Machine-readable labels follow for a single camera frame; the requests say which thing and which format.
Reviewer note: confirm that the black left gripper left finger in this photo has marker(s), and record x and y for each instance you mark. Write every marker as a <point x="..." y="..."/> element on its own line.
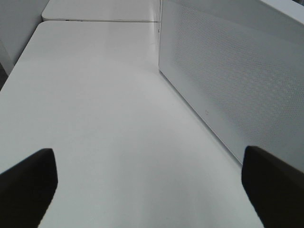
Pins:
<point x="27" y="189"/>

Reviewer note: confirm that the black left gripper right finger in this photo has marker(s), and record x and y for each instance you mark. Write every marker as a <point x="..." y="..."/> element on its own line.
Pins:
<point x="274" y="188"/>

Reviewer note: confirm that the white microwave door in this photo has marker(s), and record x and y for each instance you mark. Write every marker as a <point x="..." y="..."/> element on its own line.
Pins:
<point x="240" y="65"/>

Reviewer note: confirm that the white microwave oven body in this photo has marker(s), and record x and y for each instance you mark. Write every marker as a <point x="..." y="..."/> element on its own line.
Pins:
<point x="293" y="9"/>

